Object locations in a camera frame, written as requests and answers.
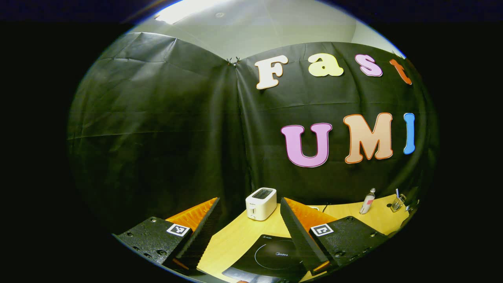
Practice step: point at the white toaster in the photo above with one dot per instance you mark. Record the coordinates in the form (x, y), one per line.
(261, 204)

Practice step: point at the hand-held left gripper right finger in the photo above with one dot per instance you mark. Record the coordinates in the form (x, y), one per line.
(300, 236)

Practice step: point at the metal cloth clip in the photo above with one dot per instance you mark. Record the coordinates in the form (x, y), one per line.
(234, 61)

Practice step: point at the black induction cooktop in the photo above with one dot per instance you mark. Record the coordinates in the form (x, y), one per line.
(271, 257)

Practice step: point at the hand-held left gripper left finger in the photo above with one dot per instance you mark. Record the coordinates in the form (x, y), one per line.
(200, 239)

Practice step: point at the clear bottle with pink label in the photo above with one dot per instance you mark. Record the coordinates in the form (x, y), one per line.
(367, 202)

